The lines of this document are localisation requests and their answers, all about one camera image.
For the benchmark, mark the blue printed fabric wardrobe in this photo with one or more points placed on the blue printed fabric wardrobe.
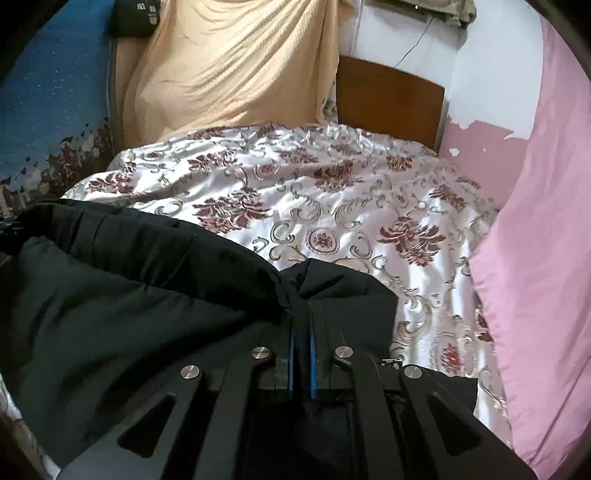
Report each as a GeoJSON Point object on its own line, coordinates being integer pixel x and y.
{"type": "Point", "coordinates": [51, 92]}

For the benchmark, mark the beige hanging cloth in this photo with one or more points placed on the beige hanging cloth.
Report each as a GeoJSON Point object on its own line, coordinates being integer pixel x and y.
{"type": "Point", "coordinates": [231, 69]}

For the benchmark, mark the black jacket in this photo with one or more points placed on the black jacket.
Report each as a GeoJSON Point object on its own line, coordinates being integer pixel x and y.
{"type": "Point", "coordinates": [138, 323]}

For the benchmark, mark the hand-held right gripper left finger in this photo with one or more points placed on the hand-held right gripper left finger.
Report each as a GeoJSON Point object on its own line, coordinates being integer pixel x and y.
{"type": "Point", "coordinates": [291, 364]}

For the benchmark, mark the floral satin bedspread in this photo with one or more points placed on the floral satin bedspread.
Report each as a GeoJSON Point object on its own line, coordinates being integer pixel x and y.
{"type": "Point", "coordinates": [323, 194]}

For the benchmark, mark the black hanging bag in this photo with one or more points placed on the black hanging bag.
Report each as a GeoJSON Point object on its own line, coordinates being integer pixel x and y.
{"type": "Point", "coordinates": [136, 18]}

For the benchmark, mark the pink curtain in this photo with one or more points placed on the pink curtain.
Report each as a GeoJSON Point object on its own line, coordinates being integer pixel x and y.
{"type": "Point", "coordinates": [545, 254]}

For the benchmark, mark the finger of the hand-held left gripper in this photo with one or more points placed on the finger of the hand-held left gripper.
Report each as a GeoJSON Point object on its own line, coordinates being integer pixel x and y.
{"type": "Point", "coordinates": [5, 225]}

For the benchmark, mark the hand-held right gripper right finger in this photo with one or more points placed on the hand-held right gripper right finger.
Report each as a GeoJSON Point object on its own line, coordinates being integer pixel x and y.
{"type": "Point", "coordinates": [313, 364]}

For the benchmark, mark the grey-green cloth pile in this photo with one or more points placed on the grey-green cloth pile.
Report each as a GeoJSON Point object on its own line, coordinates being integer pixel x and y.
{"type": "Point", "coordinates": [443, 9]}

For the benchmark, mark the wooden headboard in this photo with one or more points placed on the wooden headboard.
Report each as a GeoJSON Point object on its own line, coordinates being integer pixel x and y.
{"type": "Point", "coordinates": [388, 101]}

